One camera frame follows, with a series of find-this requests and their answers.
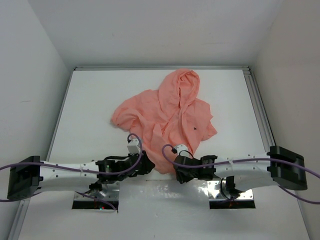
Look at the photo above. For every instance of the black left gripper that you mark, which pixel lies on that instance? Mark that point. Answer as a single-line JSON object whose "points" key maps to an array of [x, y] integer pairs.
{"points": [[147, 165]]}

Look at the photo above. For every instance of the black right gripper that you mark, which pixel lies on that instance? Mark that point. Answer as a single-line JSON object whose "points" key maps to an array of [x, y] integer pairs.
{"points": [[182, 178]]}

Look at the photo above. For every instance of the salmon pink hooded jacket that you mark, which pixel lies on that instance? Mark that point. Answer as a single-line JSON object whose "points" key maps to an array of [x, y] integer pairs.
{"points": [[172, 114]]}

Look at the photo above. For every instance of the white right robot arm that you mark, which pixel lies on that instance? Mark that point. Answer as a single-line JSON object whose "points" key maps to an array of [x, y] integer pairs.
{"points": [[277, 167]]}

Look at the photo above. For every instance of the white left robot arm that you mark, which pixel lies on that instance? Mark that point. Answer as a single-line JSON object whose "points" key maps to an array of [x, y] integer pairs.
{"points": [[32, 176]]}

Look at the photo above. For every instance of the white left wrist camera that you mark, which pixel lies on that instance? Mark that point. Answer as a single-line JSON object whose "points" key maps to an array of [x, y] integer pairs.
{"points": [[133, 146]]}

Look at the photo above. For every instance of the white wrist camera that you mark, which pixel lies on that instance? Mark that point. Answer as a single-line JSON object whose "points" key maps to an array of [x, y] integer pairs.
{"points": [[182, 150], [133, 146]]}

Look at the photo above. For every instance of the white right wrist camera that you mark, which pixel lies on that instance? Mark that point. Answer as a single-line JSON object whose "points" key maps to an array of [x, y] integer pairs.
{"points": [[182, 150]]}

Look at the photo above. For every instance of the aluminium frame right rail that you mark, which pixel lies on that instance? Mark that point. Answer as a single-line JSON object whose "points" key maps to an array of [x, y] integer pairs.
{"points": [[264, 127]]}

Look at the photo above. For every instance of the aluminium frame rail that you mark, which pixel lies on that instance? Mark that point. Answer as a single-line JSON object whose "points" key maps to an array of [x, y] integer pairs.
{"points": [[160, 67], [264, 127]]}

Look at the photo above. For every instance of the aluminium frame back rail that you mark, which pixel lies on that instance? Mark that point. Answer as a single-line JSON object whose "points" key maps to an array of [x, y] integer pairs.
{"points": [[160, 67]]}

